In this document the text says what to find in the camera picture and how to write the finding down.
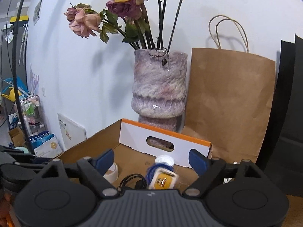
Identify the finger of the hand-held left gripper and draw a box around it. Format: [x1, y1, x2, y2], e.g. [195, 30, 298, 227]
[0, 145, 56, 171]

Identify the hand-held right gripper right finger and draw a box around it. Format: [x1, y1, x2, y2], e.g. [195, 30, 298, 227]
[185, 148, 261, 198]

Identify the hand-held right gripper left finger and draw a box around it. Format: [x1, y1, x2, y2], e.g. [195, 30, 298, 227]
[35, 148, 120, 199]

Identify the white tape roll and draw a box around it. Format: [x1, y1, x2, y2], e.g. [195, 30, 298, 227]
[103, 162, 119, 182]

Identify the cardboard box with orange rim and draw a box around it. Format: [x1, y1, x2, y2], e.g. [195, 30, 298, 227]
[57, 118, 213, 192]

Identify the white yellow small box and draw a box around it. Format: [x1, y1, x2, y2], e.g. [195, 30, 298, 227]
[149, 169, 179, 190]

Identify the black cable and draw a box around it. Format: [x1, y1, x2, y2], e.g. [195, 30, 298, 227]
[119, 174, 148, 191]

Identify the small brown cardboard box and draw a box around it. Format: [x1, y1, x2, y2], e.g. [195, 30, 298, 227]
[9, 126, 25, 147]

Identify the blue white bag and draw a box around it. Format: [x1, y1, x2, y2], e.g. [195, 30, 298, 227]
[30, 130, 56, 147]

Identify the white plastic container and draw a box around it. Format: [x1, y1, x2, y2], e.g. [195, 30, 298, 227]
[155, 155, 175, 171]

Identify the metal storage rack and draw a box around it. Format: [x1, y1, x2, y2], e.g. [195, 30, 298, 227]
[20, 95, 46, 135]

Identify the yellow plastic item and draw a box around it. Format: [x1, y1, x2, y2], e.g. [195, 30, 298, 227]
[1, 87, 20, 102]

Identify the brown paper bag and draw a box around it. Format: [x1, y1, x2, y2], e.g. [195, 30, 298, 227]
[182, 15, 276, 165]

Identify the purple mottled ceramic vase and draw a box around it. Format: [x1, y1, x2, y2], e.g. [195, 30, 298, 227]
[131, 48, 188, 152]

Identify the black monitor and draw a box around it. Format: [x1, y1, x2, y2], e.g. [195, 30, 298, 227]
[257, 33, 303, 197]

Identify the dried roses bouquet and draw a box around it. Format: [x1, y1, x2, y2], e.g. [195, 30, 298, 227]
[63, 0, 191, 51]

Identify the white wall panel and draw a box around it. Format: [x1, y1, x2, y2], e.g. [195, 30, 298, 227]
[57, 113, 87, 152]

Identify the purple wall sticker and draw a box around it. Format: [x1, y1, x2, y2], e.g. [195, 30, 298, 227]
[30, 63, 39, 95]

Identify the wall poster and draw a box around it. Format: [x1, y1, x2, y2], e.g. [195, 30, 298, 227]
[33, 0, 45, 26]

